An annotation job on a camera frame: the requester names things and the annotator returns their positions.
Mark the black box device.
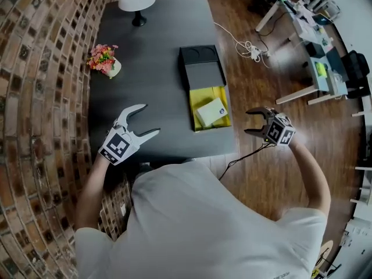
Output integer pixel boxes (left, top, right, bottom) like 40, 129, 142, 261
305, 42, 326, 59

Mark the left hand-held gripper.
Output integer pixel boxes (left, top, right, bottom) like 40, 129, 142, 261
98, 103, 162, 166

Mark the white office desk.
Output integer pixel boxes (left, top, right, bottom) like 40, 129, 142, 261
255, 0, 349, 106

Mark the person's left forearm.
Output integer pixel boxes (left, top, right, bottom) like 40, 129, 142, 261
74, 155, 110, 231

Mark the white pot of pink flowers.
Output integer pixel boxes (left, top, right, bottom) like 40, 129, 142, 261
86, 44, 122, 80

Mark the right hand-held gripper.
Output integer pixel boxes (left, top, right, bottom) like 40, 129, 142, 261
243, 106, 297, 149

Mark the white cabinet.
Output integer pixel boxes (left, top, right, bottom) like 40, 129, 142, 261
339, 218, 372, 251

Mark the open laptop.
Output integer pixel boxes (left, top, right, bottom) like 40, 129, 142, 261
311, 12, 335, 26

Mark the person's right forearm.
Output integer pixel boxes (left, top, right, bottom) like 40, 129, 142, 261
273, 139, 332, 222

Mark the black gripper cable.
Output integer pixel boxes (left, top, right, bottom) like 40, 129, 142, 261
219, 143, 274, 180

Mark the black box with yellow lining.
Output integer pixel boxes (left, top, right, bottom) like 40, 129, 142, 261
178, 44, 233, 133

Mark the white cable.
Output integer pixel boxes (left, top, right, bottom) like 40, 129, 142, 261
169, 0, 271, 68

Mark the white small box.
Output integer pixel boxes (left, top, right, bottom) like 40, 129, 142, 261
194, 97, 228, 127

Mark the round wooden stool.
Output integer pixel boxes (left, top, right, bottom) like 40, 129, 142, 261
319, 239, 335, 273

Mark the person's white shirt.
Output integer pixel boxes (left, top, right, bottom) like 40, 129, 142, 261
74, 158, 328, 279

